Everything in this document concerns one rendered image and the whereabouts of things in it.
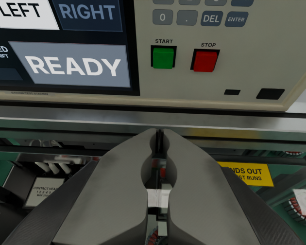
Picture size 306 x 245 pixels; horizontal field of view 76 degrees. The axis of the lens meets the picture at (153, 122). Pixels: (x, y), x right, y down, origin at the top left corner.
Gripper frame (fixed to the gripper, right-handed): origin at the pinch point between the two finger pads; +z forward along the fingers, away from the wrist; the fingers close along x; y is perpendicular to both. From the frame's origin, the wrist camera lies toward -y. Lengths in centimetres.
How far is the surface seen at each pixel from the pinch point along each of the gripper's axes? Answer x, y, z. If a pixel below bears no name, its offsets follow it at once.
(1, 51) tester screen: -15.0, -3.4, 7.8
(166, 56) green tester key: 0.4, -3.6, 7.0
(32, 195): -22.6, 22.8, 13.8
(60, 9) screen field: -7.9, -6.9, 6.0
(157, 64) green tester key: -0.4, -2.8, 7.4
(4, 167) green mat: -44, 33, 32
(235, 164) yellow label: 9.6, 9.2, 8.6
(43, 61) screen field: -11.4, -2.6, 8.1
